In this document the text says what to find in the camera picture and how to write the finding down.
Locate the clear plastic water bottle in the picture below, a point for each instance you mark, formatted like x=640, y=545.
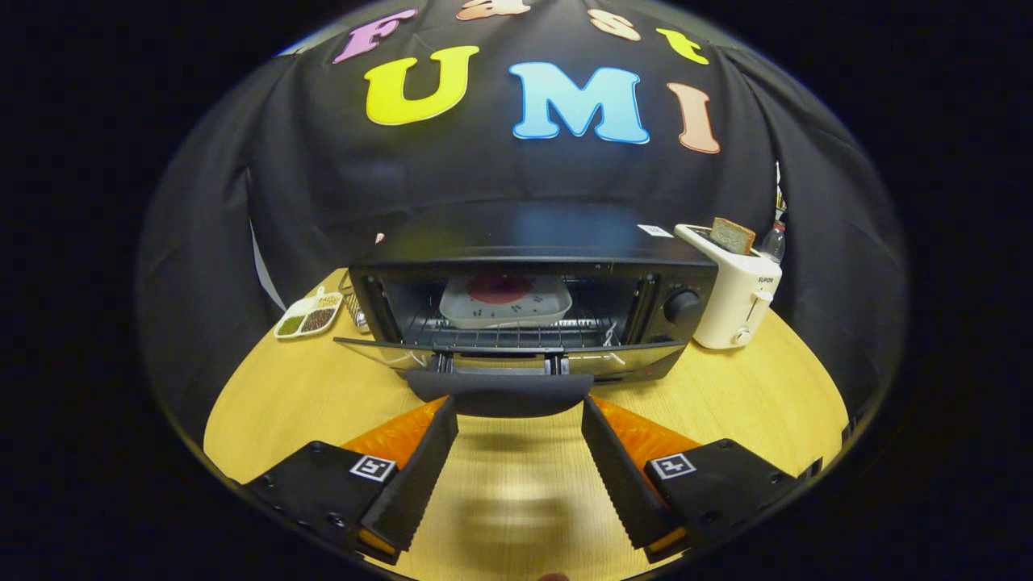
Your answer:
x=775, y=242

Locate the black toaster oven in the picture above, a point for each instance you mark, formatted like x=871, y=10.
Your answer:
x=524, y=230

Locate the pink ham slice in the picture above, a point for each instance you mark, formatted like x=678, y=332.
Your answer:
x=500, y=290

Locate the white pop-up toaster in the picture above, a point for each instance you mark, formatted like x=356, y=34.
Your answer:
x=726, y=307

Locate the white square plate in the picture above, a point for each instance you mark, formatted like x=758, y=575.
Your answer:
x=524, y=311

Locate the brown bread slice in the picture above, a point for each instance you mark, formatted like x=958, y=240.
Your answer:
x=730, y=236

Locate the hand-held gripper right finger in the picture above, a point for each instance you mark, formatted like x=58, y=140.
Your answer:
x=617, y=484

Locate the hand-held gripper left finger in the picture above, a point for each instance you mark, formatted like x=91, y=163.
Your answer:
x=416, y=484

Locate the white divided spice dish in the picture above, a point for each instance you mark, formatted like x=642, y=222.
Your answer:
x=307, y=319

